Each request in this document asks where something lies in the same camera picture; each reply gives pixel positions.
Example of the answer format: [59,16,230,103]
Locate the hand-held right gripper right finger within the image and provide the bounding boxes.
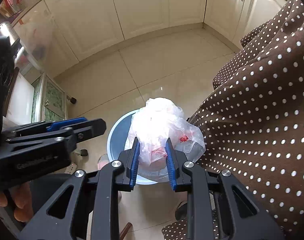
[164,137,285,240]

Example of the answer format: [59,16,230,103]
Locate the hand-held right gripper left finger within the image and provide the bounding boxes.
[18,137,140,240]

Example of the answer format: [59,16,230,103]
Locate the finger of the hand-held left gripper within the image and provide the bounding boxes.
[2,117,88,138]
[7,118,107,153]

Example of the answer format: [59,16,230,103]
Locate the blue plastic bucket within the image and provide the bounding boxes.
[107,109,205,187]

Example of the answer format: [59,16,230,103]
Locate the white translucent plastic bag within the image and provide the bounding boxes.
[128,97,206,180]

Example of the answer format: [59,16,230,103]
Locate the person's left hand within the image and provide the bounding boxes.
[0,182,34,222]

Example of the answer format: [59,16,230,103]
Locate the person's foot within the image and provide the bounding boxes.
[97,154,110,171]

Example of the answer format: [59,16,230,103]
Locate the white power strip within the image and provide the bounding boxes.
[66,163,79,175]

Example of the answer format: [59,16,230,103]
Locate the brown wooden leg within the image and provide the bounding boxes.
[120,222,133,240]

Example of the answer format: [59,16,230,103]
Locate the clear crumpled plastic bag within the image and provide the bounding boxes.
[14,12,57,68]

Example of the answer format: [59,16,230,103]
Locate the brown polka-dot tablecloth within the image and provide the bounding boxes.
[162,0,304,240]

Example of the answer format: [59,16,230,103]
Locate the silver rice cooker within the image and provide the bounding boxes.
[0,21,24,63]

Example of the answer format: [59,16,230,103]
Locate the cream base cabinets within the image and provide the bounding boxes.
[10,0,293,78]

